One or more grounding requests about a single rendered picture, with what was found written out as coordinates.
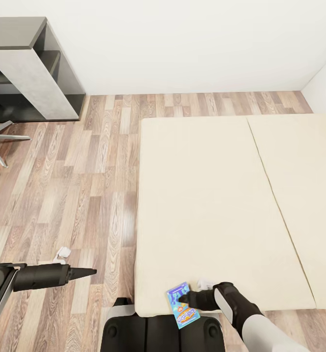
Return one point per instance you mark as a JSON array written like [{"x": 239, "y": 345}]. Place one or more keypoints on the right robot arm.
[{"x": 259, "y": 334}]

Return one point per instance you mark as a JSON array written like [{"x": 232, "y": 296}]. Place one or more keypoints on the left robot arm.
[{"x": 38, "y": 276}]

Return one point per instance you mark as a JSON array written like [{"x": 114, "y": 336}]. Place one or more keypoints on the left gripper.
[{"x": 53, "y": 275}]

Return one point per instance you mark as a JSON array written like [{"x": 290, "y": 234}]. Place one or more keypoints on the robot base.
[{"x": 126, "y": 331}]

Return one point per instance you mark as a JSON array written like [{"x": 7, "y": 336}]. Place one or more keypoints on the bed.
[{"x": 238, "y": 199}]

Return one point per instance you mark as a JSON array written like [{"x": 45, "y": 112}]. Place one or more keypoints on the desk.
[{"x": 32, "y": 59}]

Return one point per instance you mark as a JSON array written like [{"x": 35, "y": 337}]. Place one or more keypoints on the board game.
[{"x": 183, "y": 314}]

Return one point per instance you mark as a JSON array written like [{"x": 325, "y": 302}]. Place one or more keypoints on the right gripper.
[{"x": 195, "y": 300}]

